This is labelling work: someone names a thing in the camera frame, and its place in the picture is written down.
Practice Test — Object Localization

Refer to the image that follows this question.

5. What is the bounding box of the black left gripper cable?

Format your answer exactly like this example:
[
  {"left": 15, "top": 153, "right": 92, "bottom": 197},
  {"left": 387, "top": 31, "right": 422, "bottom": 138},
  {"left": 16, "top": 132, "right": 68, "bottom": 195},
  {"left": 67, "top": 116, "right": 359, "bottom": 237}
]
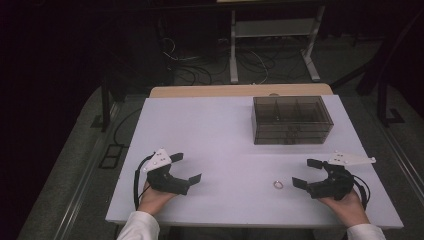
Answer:
[{"left": 132, "top": 152, "right": 157, "bottom": 211}]

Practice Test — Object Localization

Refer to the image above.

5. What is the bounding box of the person's right hand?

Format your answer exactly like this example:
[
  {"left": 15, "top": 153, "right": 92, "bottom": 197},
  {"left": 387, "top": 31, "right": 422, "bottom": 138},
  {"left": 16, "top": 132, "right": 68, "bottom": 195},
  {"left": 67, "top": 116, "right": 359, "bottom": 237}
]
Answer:
[{"left": 317, "top": 190, "right": 371, "bottom": 230}]

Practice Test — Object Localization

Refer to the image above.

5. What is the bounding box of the person's left hand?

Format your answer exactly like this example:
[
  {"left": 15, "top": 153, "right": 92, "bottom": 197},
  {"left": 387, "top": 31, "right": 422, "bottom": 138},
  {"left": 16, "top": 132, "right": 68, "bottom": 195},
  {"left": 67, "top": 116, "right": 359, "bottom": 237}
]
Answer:
[{"left": 137, "top": 181, "right": 178, "bottom": 216}]

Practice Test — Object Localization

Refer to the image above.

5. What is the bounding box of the smoky transparent drawer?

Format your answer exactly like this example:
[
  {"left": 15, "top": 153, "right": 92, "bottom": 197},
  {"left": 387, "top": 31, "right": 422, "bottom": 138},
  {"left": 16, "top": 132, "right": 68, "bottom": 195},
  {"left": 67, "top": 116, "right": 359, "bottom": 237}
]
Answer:
[{"left": 254, "top": 134, "right": 334, "bottom": 146}]

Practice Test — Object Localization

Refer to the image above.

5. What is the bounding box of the white metal desk frame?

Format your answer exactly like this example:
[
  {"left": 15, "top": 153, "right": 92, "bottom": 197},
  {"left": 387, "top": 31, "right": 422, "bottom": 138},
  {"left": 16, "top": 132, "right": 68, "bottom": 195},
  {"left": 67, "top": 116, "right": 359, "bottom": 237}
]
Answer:
[{"left": 229, "top": 5, "right": 327, "bottom": 85}]

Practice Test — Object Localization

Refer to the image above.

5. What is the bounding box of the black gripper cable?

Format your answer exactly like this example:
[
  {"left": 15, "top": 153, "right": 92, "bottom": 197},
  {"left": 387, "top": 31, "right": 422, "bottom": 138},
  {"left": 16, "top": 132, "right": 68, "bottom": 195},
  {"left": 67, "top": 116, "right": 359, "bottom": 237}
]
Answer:
[
  {"left": 132, "top": 152, "right": 157, "bottom": 211},
  {"left": 352, "top": 174, "right": 372, "bottom": 211}
]

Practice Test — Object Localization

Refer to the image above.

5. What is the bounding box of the tangle of floor cables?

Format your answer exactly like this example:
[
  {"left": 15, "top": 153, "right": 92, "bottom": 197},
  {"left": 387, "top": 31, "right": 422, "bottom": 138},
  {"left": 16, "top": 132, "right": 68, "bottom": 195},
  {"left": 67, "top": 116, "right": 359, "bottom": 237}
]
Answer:
[{"left": 161, "top": 35, "right": 303, "bottom": 87}]

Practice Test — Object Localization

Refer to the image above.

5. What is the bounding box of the wooden table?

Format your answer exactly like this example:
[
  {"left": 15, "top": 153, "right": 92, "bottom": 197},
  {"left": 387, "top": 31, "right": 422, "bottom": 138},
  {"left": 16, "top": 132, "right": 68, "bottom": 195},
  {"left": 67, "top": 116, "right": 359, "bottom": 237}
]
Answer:
[{"left": 148, "top": 83, "right": 334, "bottom": 99}]

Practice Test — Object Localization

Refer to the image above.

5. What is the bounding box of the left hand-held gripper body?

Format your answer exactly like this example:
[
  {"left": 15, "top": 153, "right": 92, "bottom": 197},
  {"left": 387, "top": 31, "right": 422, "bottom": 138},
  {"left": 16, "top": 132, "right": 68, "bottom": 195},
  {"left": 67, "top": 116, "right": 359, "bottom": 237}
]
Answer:
[{"left": 142, "top": 148, "right": 192, "bottom": 197}]

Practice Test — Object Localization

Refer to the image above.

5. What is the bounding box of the black metal stand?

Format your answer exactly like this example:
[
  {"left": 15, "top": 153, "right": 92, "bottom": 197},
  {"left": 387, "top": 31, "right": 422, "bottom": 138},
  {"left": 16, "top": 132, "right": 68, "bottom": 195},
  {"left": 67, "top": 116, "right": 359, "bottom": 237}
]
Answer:
[
  {"left": 89, "top": 39, "right": 168, "bottom": 133},
  {"left": 329, "top": 9, "right": 424, "bottom": 128}
]

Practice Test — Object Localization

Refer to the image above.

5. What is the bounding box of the smoky transparent organizer box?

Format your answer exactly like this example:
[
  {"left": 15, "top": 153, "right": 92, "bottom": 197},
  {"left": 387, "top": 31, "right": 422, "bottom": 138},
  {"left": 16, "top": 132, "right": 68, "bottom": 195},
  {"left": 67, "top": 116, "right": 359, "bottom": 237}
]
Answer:
[{"left": 251, "top": 95, "right": 335, "bottom": 146}]

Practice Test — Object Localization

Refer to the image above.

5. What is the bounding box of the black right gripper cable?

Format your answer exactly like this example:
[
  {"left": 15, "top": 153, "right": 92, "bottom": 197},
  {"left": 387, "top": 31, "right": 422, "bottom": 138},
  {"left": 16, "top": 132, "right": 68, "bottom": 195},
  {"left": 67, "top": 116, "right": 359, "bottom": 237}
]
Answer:
[{"left": 352, "top": 174, "right": 372, "bottom": 211}]

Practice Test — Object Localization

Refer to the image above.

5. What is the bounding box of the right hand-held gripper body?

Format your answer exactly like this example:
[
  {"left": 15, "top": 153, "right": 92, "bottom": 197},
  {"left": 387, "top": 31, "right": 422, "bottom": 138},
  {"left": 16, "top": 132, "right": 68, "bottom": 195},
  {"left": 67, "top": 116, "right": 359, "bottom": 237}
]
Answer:
[{"left": 305, "top": 150, "right": 377, "bottom": 202}]

